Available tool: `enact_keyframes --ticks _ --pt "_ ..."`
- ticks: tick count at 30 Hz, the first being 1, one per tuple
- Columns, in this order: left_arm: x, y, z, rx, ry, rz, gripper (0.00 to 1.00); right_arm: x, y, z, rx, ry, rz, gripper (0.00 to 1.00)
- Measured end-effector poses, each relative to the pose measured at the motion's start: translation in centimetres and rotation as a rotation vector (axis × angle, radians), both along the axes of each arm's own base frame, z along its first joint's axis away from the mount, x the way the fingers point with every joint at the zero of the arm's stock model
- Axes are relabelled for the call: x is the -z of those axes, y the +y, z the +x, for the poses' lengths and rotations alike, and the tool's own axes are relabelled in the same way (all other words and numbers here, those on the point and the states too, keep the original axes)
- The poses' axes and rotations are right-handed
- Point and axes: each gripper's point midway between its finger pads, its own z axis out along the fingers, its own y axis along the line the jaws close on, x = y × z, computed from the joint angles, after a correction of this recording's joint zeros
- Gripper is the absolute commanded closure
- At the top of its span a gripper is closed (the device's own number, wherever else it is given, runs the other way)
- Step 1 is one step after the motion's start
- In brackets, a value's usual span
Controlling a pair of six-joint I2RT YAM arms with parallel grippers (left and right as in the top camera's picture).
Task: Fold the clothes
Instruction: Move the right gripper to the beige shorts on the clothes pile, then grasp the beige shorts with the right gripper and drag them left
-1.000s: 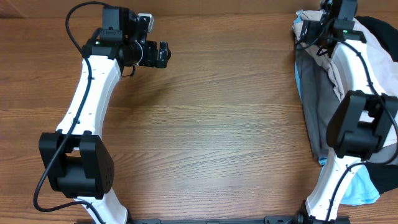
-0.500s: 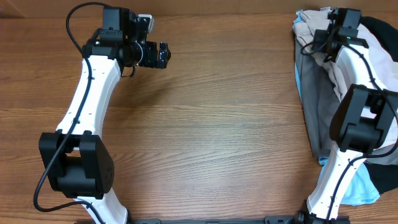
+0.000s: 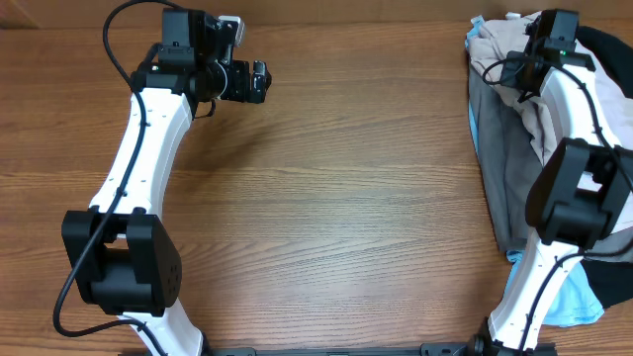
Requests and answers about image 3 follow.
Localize beige shorts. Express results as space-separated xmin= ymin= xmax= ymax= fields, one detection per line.
xmin=467 ymin=10 xmax=633 ymax=233

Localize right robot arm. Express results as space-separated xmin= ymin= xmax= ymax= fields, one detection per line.
xmin=463 ymin=9 xmax=632 ymax=355

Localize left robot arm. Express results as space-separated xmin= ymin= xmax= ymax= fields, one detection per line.
xmin=60 ymin=1 xmax=272 ymax=355

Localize grey shorts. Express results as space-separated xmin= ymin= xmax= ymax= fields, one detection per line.
xmin=468 ymin=65 xmax=632 ymax=253

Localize light blue garment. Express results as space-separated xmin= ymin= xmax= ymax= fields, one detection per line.
xmin=464 ymin=17 xmax=605 ymax=327

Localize black garment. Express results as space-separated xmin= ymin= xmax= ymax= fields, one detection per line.
xmin=578 ymin=27 xmax=632 ymax=309

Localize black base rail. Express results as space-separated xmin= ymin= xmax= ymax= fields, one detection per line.
xmin=118 ymin=340 xmax=560 ymax=356

